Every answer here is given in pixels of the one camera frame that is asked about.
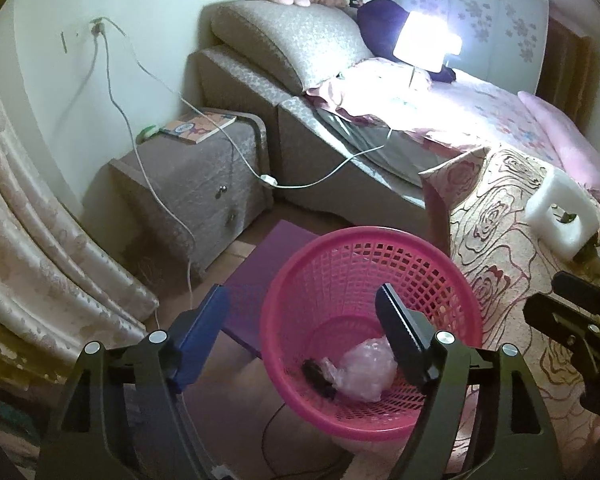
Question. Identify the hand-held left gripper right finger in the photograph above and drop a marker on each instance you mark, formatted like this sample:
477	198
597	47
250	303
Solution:
400	340

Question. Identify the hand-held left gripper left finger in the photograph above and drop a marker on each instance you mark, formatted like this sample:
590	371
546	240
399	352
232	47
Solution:
200	332

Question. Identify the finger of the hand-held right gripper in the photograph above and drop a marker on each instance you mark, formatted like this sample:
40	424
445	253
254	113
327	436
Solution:
580	287
555	317

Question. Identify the white foam block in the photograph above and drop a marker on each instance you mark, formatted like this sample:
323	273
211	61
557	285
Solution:
542	210

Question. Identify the pink plastic mesh basket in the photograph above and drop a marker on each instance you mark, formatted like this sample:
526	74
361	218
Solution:
330	280

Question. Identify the crumpled plastic bag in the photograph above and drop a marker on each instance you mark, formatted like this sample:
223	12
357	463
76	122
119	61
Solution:
365	370

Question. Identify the purple mat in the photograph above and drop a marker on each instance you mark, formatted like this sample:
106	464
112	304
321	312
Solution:
260	285

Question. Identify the beige rose pattern blanket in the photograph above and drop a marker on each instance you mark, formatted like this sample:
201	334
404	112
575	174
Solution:
505	240

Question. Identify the small black item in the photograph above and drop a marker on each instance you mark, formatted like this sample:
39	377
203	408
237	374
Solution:
315	372

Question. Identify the folded pink quilt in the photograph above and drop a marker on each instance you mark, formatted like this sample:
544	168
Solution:
570	145

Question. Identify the grey upholstered nightstand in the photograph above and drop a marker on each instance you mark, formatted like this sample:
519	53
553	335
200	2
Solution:
195	185

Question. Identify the beige patterned curtain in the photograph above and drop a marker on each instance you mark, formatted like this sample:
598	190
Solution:
40	240

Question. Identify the grey satin sheet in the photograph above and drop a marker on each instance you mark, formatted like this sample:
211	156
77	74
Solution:
380	150

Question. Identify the illustrated book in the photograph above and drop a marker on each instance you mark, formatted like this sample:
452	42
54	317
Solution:
200	127

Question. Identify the small green round item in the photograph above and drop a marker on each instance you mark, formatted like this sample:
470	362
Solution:
146	134

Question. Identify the pink floral bedsheet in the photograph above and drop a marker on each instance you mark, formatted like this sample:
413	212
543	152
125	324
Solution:
480	105

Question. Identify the brown wooden door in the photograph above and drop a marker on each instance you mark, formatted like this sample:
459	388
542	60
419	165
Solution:
565	70

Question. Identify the white table lamp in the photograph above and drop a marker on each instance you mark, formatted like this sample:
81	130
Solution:
420	40

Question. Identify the floral sliding wardrobe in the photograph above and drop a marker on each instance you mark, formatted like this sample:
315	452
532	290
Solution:
480	10

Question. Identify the grey headboard cushion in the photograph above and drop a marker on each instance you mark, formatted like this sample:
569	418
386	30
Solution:
290	40

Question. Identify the dark purple pillow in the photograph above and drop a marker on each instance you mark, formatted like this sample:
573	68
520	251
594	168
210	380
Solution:
380	25

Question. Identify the grey upholstered bed frame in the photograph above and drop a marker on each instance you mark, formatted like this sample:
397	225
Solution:
240	85

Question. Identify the wall socket with plug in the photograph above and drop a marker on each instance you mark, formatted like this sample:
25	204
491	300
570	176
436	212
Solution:
97	26

